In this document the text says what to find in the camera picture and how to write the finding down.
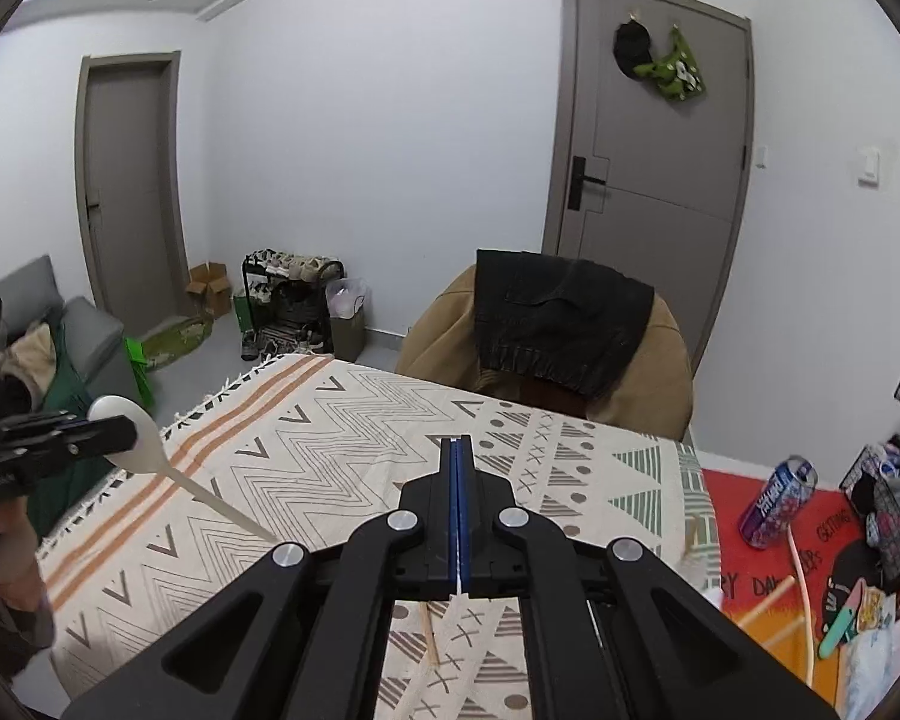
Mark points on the paper bag with plastic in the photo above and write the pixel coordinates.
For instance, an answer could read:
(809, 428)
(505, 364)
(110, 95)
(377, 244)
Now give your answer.
(347, 315)

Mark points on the green cloth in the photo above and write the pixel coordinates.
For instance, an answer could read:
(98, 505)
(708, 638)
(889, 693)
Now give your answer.
(67, 375)

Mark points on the grey door with black lock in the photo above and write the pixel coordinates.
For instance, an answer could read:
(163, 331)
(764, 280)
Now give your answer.
(660, 187)

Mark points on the cardboard box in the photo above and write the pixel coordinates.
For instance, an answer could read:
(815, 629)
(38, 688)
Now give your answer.
(210, 286)

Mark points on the clear plastic bag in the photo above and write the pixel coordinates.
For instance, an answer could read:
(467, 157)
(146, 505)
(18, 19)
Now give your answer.
(889, 675)

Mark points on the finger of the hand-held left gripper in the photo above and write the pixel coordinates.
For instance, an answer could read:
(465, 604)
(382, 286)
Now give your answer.
(90, 436)

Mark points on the person's left forearm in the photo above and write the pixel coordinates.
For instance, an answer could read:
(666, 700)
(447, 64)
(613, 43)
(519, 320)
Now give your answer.
(7, 634)

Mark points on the small white wall switch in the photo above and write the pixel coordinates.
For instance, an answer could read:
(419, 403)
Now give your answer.
(760, 155)

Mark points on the white light switch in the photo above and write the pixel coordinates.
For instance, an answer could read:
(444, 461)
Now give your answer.
(870, 166)

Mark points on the chair with tan black jackets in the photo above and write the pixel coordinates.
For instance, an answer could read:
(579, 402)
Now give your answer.
(667, 382)

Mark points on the green hanging bag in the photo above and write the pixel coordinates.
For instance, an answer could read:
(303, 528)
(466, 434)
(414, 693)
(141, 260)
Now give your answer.
(675, 71)

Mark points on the black hat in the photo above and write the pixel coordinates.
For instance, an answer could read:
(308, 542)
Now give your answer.
(631, 49)

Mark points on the red printed mat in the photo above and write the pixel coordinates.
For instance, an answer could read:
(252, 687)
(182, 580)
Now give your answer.
(765, 585)

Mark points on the blue soda can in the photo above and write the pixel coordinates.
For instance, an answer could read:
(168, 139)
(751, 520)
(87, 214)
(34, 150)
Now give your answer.
(776, 502)

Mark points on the person's left hand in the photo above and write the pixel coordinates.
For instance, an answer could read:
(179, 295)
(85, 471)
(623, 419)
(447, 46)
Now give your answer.
(4, 547)

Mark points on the green flat carton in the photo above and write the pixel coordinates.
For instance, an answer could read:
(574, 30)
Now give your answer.
(176, 337)

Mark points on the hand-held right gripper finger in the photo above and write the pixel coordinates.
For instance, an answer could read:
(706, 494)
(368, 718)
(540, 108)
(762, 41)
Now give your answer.
(460, 510)
(453, 510)

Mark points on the teal and pink brush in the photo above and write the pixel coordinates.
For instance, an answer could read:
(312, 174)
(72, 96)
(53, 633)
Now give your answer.
(840, 619)

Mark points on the grey sofa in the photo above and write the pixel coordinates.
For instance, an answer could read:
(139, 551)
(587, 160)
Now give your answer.
(82, 337)

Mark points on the beige clothing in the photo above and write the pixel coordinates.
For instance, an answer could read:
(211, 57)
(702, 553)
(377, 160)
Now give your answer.
(30, 356)

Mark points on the patterned tablecloth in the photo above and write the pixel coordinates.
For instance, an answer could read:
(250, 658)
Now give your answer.
(307, 427)

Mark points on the white plastic spoon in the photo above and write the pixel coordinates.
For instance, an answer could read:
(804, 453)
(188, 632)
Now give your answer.
(146, 446)

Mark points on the black shoe rack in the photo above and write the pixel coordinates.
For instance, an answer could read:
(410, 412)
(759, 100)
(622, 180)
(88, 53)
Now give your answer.
(292, 300)

